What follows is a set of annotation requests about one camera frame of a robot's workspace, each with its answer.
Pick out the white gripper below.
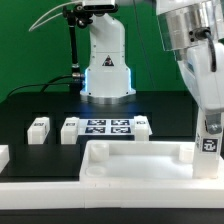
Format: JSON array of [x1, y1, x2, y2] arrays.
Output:
[[178, 43, 224, 135]]

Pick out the white desk top tray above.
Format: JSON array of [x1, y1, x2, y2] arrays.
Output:
[[79, 140, 224, 183]]

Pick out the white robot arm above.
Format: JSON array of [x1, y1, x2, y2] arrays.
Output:
[[81, 0, 224, 135]]

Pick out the white front obstacle bar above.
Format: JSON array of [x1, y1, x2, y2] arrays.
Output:
[[0, 181, 224, 210]]

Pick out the white obstacle bar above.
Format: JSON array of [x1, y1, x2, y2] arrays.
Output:
[[0, 145, 10, 173], [0, 181, 224, 210]]

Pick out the white marker tag plate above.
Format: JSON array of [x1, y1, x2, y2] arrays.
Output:
[[78, 119, 134, 135]]

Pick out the white left obstacle bar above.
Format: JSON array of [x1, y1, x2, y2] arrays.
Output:
[[0, 145, 10, 173]]

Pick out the black cable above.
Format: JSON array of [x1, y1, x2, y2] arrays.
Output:
[[6, 74, 86, 99]]

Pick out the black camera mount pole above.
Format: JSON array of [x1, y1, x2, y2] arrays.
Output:
[[62, 4, 93, 79]]

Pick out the white cables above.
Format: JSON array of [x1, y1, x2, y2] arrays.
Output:
[[28, 0, 84, 33]]

